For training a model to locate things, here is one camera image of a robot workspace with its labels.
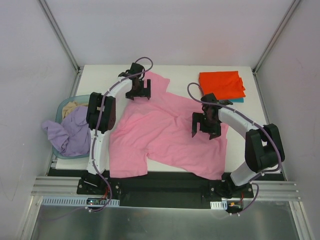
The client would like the beige t shirt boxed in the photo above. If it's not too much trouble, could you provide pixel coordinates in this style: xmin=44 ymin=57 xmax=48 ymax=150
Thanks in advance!
xmin=61 ymin=101 xmax=88 ymax=119

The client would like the right aluminium frame post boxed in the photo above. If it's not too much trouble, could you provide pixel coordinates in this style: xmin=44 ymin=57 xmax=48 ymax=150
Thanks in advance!
xmin=252 ymin=0 xmax=303 ymax=76

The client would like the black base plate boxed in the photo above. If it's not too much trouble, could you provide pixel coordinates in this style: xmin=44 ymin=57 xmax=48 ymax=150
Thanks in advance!
xmin=76 ymin=171 xmax=255 ymax=209

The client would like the pink t shirt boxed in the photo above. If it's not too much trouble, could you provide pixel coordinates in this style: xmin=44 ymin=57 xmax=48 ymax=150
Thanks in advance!
xmin=109 ymin=72 xmax=228 ymax=180

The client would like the teal plastic basket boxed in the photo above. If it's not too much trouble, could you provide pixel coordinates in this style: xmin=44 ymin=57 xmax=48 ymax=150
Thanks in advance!
xmin=52 ymin=94 xmax=90 ymax=160

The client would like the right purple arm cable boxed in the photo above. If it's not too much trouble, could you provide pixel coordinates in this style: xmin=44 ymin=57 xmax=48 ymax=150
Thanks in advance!
xmin=187 ymin=82 xmax=285 ymax=216

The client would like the white cable duct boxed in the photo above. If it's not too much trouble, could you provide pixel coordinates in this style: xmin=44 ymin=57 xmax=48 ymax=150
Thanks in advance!
xmin=210 ymin=200 xmax=228 ymax=210
xmin=42 ymin=196 xmax=120 ymax=208

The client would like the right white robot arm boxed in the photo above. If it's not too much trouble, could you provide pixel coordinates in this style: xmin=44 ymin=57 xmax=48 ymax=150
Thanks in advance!
xmin=191 ymin=93 xmax=285 ymax=198

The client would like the folded orange t shirt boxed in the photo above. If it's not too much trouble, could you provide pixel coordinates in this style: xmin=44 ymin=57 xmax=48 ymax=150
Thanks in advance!
xmin=198 ymin=71 xmax=246 ymax=100

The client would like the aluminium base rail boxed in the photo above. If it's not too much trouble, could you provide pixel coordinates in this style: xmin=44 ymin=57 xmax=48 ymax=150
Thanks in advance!
xmin=31 ymin=176 xmax=302 ymax=202

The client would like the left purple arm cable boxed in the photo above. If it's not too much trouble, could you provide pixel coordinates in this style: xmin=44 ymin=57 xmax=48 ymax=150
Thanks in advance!
xmin=89 ymin=56 xmax=154 ymax=201

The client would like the left white cable duct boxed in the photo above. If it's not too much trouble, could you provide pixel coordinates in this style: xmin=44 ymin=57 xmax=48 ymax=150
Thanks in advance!
xmin=42 ymin=196 xmax=120 ymax=208

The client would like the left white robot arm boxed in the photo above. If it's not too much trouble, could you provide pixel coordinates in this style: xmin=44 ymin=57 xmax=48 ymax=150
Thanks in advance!
xmin=86 ymin=61 xmax=152 ymax=177

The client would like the lavender t shirt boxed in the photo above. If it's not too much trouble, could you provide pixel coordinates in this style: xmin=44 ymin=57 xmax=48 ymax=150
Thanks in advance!
xmin=41 ymin=106 xmax=91 ymax=157

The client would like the right white cable duct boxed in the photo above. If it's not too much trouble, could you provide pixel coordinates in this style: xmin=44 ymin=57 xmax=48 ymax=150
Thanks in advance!
xmin=210 ymin=200 xmax=228 ymax=210

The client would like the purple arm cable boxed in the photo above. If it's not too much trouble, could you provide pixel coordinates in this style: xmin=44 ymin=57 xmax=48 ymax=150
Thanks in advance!
xmin=89 ymin=56 xmax=154 ymax=201
xmin=187 ymin=82 xmax=285 ymax=216

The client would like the folded teal t shirt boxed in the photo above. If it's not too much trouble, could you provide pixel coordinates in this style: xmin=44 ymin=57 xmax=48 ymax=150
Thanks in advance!
xmin=230 ymin=97 xmax=244 ymax=103

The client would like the left aluminium frame post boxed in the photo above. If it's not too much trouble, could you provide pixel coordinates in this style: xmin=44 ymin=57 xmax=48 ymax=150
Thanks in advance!
xmin=37 ymin=0 xmax=81 ymax=73

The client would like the aluminium frame post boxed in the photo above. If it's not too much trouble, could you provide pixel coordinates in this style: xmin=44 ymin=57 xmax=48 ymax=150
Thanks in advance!
xmin=252 ymin=0 xmax=303 ymax=76
xmin=37 ymin=0 xmax=81 ymax=73

